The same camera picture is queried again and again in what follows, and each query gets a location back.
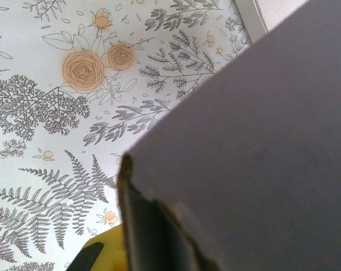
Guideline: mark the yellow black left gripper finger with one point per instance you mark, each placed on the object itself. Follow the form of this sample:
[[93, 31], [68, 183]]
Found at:
[[111, 254]]

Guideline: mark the lilac paper box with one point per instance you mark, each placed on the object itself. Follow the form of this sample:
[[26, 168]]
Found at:
[[244, 141]]

